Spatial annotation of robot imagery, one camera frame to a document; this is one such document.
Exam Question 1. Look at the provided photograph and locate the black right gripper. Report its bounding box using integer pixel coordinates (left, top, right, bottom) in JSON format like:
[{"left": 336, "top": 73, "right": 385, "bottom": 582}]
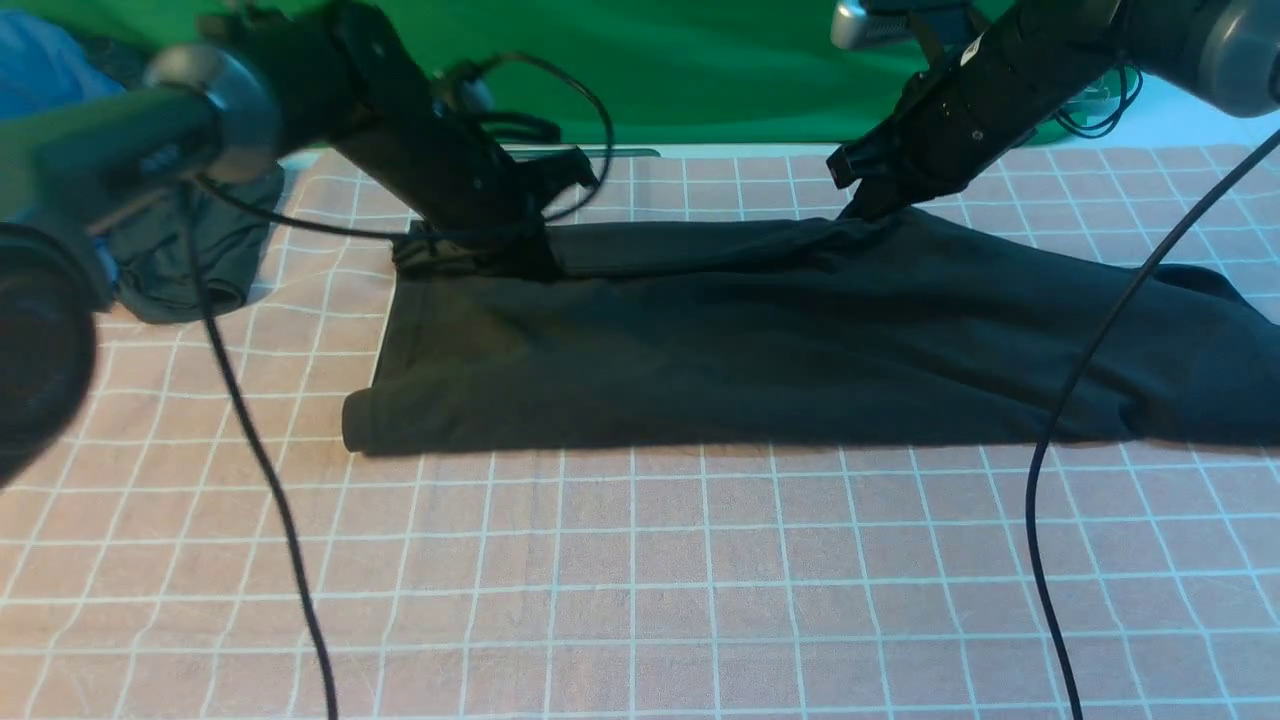
[{"left": 827, "top": 1, "right": 1124, "bottom": 222}]

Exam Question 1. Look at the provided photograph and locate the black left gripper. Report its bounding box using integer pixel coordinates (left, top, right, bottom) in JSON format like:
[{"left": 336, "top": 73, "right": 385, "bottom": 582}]
[{"left": 335, "top": 108, "right": 600, "bottom": 281}]

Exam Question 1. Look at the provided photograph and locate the gray long-sleeved shirt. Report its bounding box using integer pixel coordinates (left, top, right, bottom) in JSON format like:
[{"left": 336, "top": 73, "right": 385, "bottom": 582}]
[{"left": 342, "top": 205, "right": 1280, "bottom": 457}]

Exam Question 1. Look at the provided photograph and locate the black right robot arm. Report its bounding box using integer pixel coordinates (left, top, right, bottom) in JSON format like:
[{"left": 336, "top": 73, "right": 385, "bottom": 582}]
[{"left": 827, "top": 1, "right": 1279, "bottom": 220}]

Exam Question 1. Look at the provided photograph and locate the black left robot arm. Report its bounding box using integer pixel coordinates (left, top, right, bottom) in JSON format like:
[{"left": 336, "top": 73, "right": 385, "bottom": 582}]
[{"left": 3, "top": 1, "right": 614, "bottom": 483}]

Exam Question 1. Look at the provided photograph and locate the green backdrop cloth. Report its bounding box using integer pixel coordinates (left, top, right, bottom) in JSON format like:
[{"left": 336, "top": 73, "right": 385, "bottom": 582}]
[{"left": 20, "top": 0, "right": 1158, "bottom": 147}]

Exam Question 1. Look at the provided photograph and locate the dark gray crumpled garment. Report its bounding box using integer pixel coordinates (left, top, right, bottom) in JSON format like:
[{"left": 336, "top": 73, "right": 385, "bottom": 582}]
[{"left": 84, "top": 35, "right": 285, "bottom": 325}]

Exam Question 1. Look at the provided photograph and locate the pink checkered tablecloth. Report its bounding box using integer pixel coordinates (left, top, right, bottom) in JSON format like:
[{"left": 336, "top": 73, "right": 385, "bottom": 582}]
[{"left": 0, "top": 149, "right": 1280, "bottom": 720}]

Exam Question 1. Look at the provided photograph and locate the blue crumpled garment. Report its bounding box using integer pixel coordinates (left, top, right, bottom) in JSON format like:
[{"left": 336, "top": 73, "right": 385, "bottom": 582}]
[{"left": 1, "top": 9, "right": 124, "bottom": 120}]

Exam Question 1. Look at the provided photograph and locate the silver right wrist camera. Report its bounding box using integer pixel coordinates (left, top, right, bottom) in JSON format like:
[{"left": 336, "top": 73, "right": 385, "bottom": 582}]
[{"left": 829, "top": 1, "right": 989, "bottom": 55}]

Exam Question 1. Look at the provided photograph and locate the black left camera cable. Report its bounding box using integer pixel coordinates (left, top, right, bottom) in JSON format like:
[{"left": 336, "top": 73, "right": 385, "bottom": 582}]
[{"left": 186, "top": 53, "right": 614, "bottom": 720}]

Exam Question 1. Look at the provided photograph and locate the black camera cable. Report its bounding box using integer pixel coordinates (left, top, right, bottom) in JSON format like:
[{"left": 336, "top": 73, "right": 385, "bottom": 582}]
[
  {"left": 1025, "top": 126, "right": 1280, "bottom": 720},
  {"left": 186, "top": 53, "right": 614, "bottom": 720}
]

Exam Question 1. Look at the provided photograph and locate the black right camera cable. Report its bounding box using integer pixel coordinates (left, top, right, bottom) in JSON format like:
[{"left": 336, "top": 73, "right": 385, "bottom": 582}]
[{"left": 1025, "top": 126, "right": 1280, "bottom": 720}]

